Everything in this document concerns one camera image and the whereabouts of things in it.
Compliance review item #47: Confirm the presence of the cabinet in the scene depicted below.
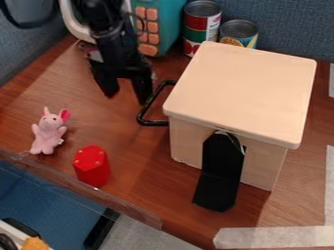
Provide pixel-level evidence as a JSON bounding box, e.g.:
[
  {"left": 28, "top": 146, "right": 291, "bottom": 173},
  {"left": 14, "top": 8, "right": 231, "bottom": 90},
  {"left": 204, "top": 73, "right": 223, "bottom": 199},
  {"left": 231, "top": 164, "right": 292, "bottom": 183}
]
[{"left": 161, "top": 40, "right": 318, "bottom": 192}]

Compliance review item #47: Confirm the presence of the blue and yellow can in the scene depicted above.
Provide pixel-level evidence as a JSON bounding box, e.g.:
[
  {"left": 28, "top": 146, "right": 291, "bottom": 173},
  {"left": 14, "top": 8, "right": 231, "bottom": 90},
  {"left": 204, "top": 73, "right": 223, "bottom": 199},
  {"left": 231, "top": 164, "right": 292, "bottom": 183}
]
[{"left": 218, "top": 19, "right": 260, "bottom": 50}]

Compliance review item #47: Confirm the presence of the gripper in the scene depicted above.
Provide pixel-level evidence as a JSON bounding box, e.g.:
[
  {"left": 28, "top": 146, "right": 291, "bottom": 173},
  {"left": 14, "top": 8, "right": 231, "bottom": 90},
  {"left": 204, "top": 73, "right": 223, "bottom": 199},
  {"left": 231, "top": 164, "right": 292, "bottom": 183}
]
[{"left": 84, "top": 28, "right": 155, "bottom": 106}]

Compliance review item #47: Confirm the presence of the white toy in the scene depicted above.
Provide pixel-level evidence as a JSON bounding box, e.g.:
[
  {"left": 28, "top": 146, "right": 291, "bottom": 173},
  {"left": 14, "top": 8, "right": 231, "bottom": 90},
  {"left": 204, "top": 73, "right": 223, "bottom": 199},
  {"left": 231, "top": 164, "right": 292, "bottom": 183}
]
[{"left": 57, "top": 0, "right": 100, "bottom": 46}]

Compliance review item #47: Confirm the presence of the pink plush mouse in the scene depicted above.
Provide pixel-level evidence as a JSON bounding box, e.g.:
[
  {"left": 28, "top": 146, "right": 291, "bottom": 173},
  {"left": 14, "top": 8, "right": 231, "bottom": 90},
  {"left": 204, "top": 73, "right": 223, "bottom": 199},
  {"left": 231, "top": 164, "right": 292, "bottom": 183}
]
[{"left": 27, "top": 105, "right": 73, "bottom": 156}]

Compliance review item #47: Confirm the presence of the red and white can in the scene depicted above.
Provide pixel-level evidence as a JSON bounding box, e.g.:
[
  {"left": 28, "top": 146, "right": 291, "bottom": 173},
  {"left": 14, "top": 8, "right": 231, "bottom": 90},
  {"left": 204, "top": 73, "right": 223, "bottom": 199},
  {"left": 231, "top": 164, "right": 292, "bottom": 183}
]
[{"left": 181, "top": 0, "right": 225, "bottom": 59}]

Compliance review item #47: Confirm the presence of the black strap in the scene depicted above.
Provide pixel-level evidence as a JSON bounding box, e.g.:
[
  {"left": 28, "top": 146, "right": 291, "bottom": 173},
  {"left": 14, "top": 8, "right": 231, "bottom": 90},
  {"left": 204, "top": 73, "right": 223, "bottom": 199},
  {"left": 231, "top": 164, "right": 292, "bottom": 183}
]
[{"left": 190, "top": 129, "right": 248, "bottom": 213}]

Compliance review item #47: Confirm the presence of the red block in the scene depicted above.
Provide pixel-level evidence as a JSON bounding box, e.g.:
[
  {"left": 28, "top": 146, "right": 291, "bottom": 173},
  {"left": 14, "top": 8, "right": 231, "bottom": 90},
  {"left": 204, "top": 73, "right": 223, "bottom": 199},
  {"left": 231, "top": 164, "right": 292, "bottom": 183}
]
[{"left": 70, "top": 145, "right": 112, "bottom": 189}]

